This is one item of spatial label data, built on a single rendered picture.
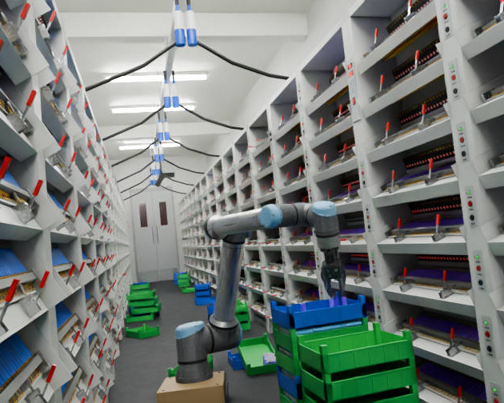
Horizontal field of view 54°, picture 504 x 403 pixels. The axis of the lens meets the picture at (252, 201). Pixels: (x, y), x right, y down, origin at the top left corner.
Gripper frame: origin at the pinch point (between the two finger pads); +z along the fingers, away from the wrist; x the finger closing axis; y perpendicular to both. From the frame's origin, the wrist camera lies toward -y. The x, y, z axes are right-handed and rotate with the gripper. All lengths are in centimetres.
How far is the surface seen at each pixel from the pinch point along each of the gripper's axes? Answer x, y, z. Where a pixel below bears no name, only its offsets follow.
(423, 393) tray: 29, 6, 41
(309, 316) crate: -8.3, 23.8, -1.9
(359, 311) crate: 8.8, 14.6, 1.7
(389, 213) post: 24.7, -31.6, -22.1
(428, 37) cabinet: 47, -32, -92
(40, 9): -63, 59, -111
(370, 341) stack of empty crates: 11.8, 26.9, 7.1
